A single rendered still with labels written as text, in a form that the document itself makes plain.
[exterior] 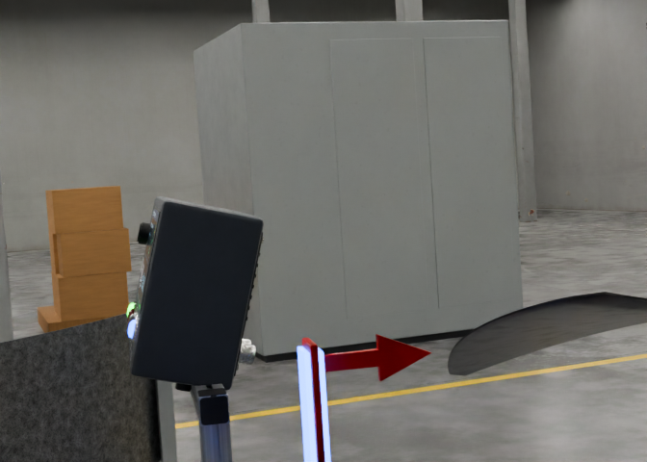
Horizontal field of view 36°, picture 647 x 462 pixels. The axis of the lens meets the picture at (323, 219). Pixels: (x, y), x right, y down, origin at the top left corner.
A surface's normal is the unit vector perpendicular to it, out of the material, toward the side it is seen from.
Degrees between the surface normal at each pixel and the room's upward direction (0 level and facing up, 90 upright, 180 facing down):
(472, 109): 90
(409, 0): 90
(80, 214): 90
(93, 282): 90
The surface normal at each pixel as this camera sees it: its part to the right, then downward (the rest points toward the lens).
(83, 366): 0.86, -0.03
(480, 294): 0.34, 0.03
